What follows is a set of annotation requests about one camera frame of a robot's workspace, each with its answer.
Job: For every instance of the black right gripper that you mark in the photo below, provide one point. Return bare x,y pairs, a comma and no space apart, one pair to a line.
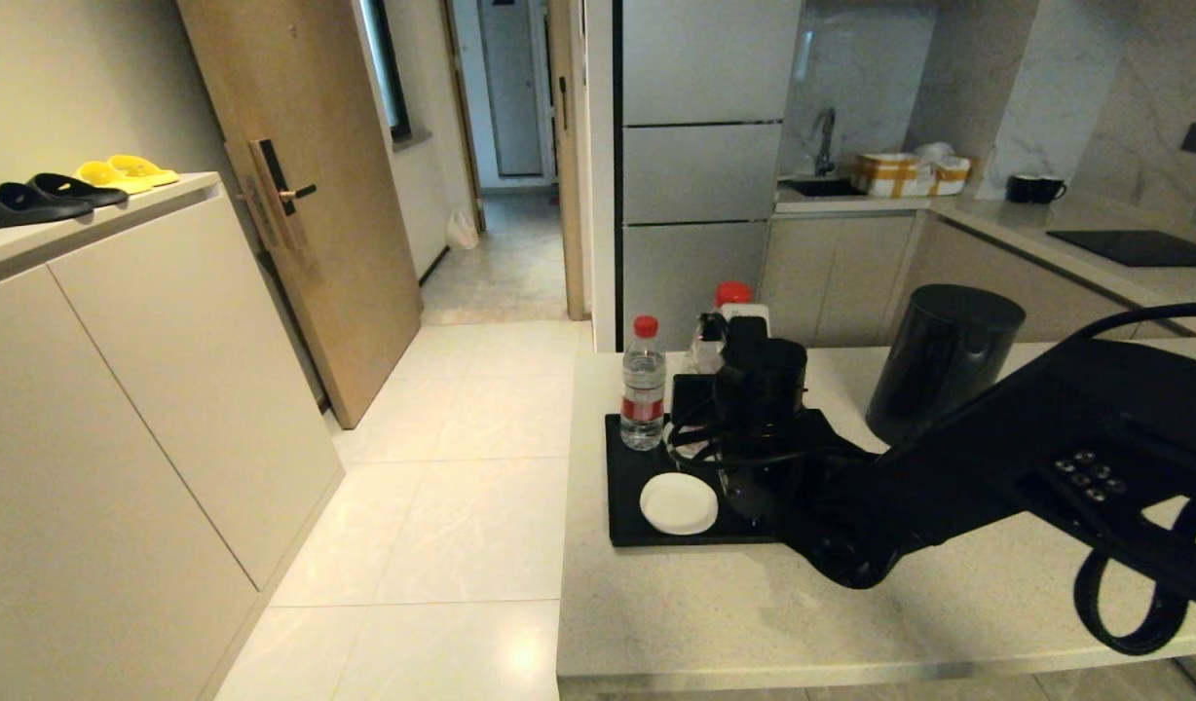
754,409

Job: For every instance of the clear water bottle red cap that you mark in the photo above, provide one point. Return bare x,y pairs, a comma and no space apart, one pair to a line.
732,292
643,389

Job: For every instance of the dark green electric kettle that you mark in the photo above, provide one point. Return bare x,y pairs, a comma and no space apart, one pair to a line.
939,360

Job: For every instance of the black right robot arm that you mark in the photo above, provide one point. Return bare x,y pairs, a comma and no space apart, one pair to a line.
997,458

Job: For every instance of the white paper coaster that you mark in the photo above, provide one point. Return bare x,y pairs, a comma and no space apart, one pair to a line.
686,453
678,504

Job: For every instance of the beige kitchen base cabinets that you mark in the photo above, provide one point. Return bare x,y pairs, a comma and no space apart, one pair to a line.
841,277

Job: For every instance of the grey refrigerator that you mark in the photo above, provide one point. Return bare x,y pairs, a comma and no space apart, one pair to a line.
700,166

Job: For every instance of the dark kitchen sink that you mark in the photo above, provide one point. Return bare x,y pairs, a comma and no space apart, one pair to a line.
822,187

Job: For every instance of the black rectangular tray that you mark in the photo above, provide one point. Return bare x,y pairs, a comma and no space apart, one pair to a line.
627,506

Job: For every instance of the chrome kitchen faucet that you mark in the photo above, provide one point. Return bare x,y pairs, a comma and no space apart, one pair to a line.
827,136

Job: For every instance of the large yellow checked basket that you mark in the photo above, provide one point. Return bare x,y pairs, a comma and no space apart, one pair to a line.
890,175

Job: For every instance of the white plastic bag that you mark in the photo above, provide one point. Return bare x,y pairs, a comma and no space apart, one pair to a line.
463,232

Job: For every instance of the small yellow checked basket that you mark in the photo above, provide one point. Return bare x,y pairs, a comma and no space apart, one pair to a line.
953,177

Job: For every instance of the white crumpled cloth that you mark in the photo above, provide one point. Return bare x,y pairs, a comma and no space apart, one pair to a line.
937,151

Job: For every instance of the pale hallway door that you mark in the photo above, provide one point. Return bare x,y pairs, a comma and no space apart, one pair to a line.
512,88

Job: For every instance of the black mug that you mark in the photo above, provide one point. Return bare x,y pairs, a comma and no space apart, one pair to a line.
1048,189
1020,188

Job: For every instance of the dark framed window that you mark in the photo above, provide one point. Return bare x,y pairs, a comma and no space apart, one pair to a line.
389,68

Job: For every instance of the black induction cooktop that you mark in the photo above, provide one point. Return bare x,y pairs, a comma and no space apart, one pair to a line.
1134,247

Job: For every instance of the light wooden door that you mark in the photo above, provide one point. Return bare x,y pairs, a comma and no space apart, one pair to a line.
306,146

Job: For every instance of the black and brass door lock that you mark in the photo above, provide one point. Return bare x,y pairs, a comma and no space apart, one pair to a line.
272,185

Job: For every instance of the yellow slipper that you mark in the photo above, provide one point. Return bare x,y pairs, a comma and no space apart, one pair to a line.
145,169
111,177

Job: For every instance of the beige shoe cabinet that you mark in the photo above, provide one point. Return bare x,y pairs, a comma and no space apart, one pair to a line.
121,438

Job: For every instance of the black slipper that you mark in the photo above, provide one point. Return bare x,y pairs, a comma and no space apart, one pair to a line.
18,204
77,189

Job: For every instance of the wooden door frame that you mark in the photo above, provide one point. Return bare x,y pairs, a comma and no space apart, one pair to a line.
562,195

